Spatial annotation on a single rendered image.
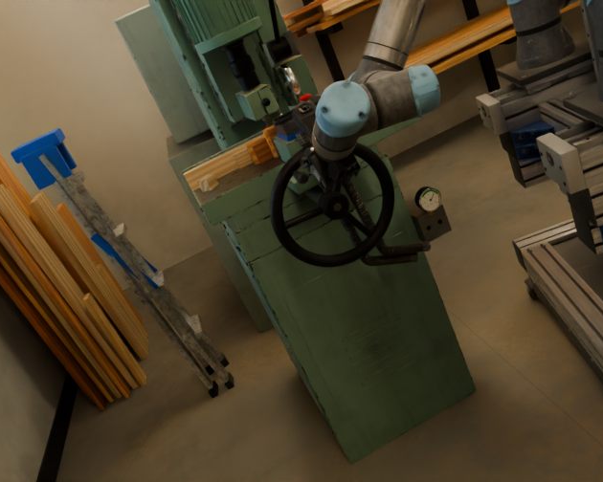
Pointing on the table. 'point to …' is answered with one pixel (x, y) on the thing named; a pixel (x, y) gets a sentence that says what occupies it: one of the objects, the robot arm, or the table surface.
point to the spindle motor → (217, 22)
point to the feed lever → (278, 49)
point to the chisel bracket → (251, 101)
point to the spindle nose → (241, 65)
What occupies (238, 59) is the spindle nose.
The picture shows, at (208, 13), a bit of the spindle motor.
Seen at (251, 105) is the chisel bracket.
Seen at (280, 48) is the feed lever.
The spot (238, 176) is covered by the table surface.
